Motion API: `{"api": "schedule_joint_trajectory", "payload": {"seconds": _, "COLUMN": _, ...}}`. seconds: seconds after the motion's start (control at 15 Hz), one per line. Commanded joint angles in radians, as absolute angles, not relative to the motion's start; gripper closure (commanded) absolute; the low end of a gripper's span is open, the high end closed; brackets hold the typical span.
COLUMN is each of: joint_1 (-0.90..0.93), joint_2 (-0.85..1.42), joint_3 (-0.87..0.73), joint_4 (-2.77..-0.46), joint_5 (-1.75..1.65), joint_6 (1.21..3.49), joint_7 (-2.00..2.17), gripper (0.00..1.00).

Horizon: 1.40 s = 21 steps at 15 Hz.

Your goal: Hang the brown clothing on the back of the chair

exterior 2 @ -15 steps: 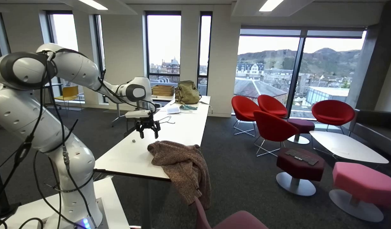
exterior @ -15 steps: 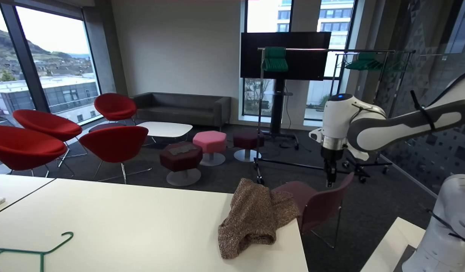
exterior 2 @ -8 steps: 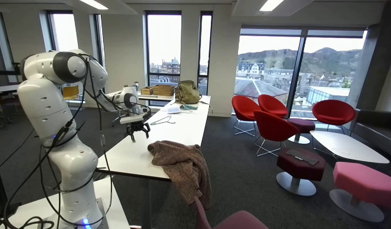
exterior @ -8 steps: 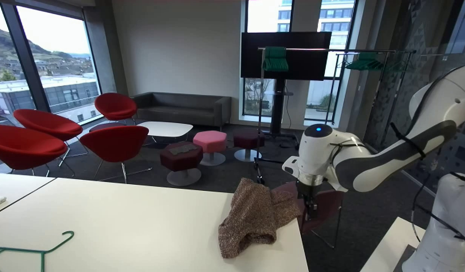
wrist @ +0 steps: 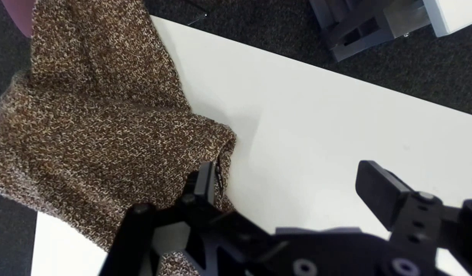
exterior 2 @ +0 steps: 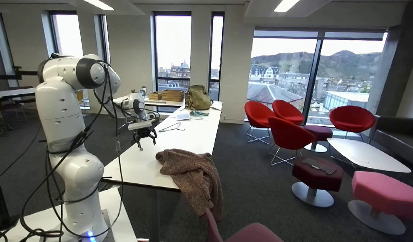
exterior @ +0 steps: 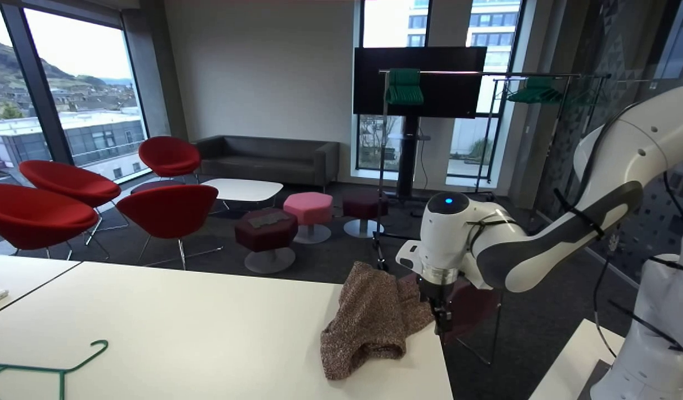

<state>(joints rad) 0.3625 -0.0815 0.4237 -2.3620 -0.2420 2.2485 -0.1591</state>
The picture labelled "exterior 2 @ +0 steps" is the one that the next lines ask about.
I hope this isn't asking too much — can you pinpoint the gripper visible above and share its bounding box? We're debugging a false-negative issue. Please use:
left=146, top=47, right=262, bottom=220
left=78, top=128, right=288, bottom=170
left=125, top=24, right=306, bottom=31
left=132, top=128, right=158, bottom=151

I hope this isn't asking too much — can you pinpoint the brown knitted clothing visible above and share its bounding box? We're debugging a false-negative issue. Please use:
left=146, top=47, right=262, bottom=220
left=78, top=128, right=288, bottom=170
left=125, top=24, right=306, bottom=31
left=155, top=148, right=224, bottom=223

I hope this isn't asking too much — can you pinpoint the maroon chair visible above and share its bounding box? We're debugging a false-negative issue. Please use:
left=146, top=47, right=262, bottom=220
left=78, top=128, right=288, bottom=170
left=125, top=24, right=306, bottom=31
left=204, top=208, right=285, bottom=242

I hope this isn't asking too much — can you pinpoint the red lounge chair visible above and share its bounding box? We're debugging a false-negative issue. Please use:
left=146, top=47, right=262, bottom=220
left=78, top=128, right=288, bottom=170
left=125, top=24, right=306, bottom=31
left=329, top=105, right=376, bottom=142

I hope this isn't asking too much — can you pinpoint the large wooden crate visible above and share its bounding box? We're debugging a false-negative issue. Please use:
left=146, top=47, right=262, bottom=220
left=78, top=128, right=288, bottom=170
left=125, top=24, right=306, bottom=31
left=161, top=89, right=185, bottom=102

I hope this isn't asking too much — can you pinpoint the olive green backpack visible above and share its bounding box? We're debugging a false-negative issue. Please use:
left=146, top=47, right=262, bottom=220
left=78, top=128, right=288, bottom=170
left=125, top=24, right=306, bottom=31
left=184, top=84, right=214, bottom=111

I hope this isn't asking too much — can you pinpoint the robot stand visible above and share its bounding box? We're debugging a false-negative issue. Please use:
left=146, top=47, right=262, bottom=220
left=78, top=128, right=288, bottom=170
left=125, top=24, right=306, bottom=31
left=0, top=187, right=138, bottom=242

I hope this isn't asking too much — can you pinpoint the narrow tall window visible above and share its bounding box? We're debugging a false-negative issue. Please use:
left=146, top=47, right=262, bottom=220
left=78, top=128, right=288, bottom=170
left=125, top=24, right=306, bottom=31
left=209, top=11, right=225, bottom=102

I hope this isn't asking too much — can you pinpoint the corner window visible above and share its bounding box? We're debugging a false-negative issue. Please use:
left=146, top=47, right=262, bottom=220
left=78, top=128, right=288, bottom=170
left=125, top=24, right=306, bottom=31
left=48, top=11, right=110, bottom=109

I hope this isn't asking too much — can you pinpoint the group of red lounge chairs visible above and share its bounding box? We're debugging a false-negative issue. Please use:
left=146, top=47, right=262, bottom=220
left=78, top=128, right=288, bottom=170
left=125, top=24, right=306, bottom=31
left=244, top=99, right=317, bottom=166

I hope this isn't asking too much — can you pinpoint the white background table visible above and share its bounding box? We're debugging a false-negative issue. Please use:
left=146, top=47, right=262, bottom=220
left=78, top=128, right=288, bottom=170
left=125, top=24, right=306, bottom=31
left=0, top=87, right=37, bottom=100

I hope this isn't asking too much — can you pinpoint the ceiling light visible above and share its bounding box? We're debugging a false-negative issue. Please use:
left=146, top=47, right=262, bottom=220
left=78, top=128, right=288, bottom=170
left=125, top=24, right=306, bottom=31
left=82, top=0, right=115, bottom=11
left=273, top=0, right=301, bottom=13

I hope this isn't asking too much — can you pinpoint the large panorama window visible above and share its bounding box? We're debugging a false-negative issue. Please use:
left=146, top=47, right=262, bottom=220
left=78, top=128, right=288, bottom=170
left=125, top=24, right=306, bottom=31
left=246, top=28, right=389, bottom=127

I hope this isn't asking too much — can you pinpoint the maroon hexagonal stool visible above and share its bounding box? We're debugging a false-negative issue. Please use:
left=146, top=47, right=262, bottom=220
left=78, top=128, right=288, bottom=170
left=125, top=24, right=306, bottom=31
left=291, top=156, right=345, bottom=208

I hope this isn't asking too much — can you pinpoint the purple round stool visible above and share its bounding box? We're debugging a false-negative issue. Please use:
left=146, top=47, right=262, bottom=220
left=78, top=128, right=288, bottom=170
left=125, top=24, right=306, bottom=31
left=303, top=125, right=334, bottom=153

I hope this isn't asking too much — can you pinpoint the grey keyboard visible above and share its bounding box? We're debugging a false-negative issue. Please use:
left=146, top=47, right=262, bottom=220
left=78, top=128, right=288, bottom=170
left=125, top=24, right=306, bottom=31
left=300, top=158, right=337, bottom=175

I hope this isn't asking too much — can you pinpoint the white coffee table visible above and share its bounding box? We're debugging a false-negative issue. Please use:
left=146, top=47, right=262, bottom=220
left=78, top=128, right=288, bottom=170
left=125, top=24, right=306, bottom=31
left=327, top=137, right=412, bottom=174

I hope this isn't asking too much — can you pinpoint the pink hexagonal stool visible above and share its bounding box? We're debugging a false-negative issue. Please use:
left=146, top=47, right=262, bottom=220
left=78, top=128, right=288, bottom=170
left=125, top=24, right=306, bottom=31
left=347, top=170, right=413, bottom=235

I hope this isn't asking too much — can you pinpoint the grey sofa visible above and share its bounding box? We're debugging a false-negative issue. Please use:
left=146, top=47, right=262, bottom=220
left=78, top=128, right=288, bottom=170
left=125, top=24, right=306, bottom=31
left=369, top=115, right=413, bottom=169

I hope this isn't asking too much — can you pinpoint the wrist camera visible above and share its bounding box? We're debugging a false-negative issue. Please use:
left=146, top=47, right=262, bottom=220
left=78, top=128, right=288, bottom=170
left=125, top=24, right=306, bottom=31
left=128, top=121, right=153, bottom=131

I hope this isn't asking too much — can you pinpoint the wire clothes hanger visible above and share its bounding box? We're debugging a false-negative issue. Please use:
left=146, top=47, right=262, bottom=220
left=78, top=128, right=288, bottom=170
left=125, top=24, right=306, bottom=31
left=158, top=122, right=186, bottom=133

